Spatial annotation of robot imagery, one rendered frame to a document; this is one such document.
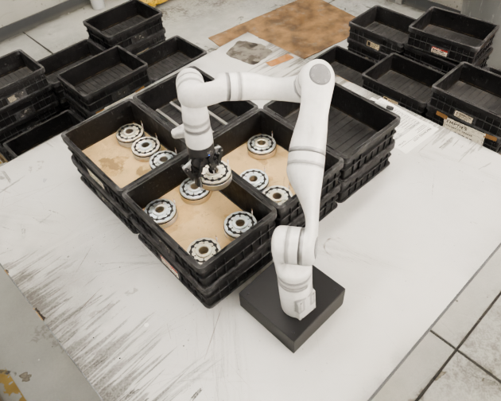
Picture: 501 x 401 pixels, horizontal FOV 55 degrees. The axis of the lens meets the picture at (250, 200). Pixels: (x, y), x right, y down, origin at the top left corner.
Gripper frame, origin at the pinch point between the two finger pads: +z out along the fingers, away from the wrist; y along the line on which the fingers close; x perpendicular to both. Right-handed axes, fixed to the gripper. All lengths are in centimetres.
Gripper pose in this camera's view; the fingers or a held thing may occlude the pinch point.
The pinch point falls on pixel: (205, 177)
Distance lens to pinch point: 142.9
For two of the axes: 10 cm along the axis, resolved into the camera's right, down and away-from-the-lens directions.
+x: -6.5, -5.4, 5.3
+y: 7.6, -5.1, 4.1
